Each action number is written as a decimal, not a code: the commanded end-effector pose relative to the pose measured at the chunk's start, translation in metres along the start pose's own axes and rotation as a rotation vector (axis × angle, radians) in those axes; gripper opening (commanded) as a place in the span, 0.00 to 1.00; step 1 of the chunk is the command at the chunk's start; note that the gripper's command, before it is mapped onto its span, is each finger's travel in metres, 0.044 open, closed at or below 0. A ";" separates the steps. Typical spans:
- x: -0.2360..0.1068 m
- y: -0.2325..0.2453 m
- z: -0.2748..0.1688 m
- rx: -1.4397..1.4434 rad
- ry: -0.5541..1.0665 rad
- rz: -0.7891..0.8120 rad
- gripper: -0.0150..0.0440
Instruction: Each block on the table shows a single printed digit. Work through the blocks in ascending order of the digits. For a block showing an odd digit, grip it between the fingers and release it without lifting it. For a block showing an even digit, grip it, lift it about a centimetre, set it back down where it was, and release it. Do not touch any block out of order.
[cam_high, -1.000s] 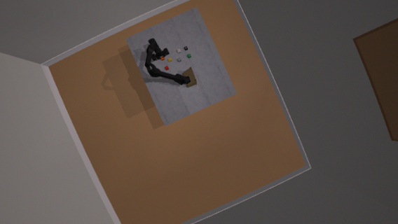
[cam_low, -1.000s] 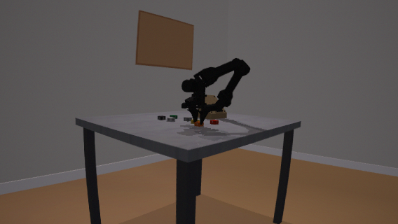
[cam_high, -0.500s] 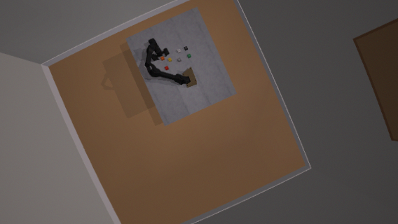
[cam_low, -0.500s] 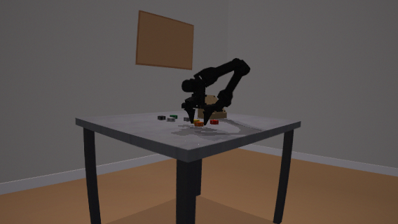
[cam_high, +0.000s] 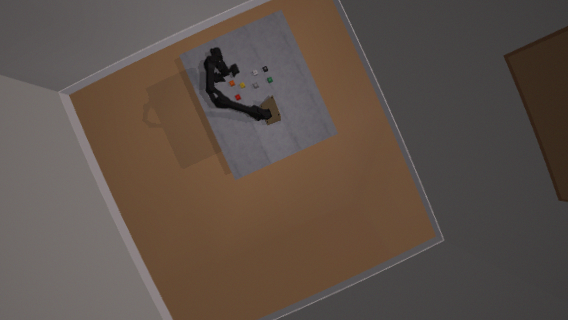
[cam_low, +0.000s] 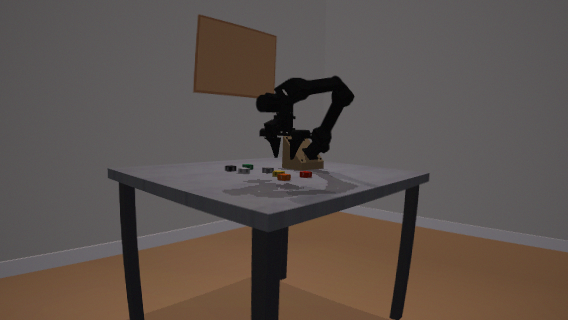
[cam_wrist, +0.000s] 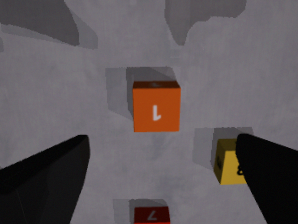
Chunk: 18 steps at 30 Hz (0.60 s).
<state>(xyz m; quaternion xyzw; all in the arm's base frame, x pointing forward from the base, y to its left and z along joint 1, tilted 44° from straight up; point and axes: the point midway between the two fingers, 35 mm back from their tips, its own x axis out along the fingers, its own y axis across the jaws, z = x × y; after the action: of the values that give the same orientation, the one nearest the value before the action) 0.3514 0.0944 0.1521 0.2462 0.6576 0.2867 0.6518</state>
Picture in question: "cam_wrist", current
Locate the orange block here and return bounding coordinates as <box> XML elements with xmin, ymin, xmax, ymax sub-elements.
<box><xmin>132</xmin><ymin>80</ymin><xmax>181</xmax><ymax>132</ymax></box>

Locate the red block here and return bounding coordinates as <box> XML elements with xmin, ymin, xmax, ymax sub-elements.
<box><xmin>134</xmin><ymin>206</ymin><xmax>170</xmax><ymax>224</ymax></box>

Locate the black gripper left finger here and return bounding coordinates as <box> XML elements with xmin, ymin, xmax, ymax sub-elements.
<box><xmin>0</xmin><ymin>135</ymin><xmax>90</xmax><ymax>224</ymax></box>

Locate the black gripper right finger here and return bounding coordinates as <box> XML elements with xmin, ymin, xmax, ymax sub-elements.
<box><xmin>235</xmin><ymin>133</ymin><xmax>298</xmax><ymax>224</ymax></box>

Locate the yellow block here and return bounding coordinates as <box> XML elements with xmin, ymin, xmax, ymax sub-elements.
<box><xmin>213</xmin><ymin>139</ymin><xmax>246</xmax><ymax>184</ymax></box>

